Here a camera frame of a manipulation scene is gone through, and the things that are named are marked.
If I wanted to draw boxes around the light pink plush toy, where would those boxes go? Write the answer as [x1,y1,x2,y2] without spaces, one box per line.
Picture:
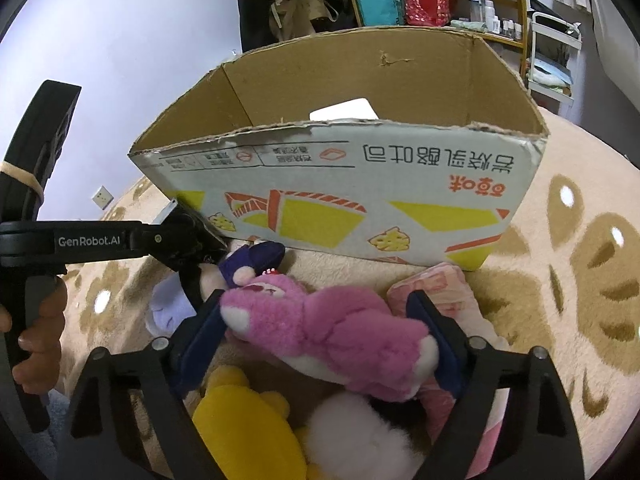
[387,262,503,471]

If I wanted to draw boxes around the yellow wooden shelf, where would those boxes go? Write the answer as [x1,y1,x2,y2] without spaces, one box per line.
[339,0,530,77]

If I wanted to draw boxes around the yellow plush toy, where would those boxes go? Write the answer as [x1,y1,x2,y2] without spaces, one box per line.
[192,365,308,480]

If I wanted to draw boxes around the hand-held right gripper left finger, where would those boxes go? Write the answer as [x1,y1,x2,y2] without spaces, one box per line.
[55,290,227,480]

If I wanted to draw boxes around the beige coat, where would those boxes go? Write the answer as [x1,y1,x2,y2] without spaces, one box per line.
[269,0,328,42]

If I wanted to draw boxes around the white metal cart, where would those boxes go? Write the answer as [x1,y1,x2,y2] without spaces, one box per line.
[526,10,584,107]

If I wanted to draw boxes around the pale green pouch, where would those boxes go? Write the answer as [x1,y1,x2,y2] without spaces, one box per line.
[450,19,489,36]

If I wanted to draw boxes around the white paper sheet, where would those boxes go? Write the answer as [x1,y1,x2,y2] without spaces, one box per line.
[309,98,379,122]

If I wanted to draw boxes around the person's left hand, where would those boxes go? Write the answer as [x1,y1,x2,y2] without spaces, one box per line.
[14,281,69,396]

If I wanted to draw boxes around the group of cosmetic bottles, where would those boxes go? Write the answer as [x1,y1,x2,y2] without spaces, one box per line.
[467,0,524,41]

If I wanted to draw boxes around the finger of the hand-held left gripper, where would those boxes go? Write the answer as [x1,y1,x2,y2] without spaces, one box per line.
[176,264,207,318]
[144,199,229,269]

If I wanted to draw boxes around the lavender and navy plush doll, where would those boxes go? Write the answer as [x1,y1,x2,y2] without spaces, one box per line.
[145,241,287,338]

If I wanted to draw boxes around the beige floral blanket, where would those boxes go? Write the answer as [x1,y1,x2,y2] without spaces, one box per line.
[50,107,640,480]

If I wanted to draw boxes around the black coat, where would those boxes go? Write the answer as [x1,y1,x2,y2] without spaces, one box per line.
[237,0,273,55]

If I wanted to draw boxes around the black bag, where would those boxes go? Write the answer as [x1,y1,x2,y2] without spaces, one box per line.
[529,0,581,36]

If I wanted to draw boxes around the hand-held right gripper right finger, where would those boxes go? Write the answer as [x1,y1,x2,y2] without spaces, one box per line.
[406,289,584,480]

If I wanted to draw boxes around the pink plush bear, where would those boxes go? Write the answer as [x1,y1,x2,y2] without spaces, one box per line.
[220,270,442,403]

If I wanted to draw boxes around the white fluffy plush toy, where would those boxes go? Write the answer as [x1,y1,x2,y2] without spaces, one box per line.
[305,392,426,480]

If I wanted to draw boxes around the printed cardboard box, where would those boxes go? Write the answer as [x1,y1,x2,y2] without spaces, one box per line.
[127,27,551,273]

